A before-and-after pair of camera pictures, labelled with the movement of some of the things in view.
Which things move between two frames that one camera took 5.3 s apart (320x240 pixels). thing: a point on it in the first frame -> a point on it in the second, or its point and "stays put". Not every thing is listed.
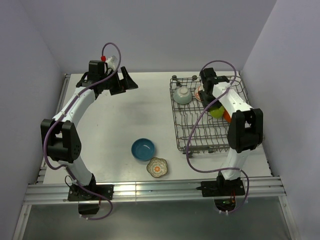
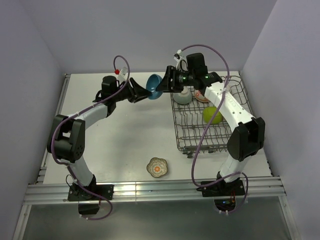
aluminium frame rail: (57, 193) stays put
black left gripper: (127, 83) -> (139, 92)
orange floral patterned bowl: (197, 94) stays put
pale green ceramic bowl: (182, 95) stays put
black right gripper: (204, 101) -> (166, 85)
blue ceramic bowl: (143, 149) -> (152, 82)
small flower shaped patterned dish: (157, 167) stays put
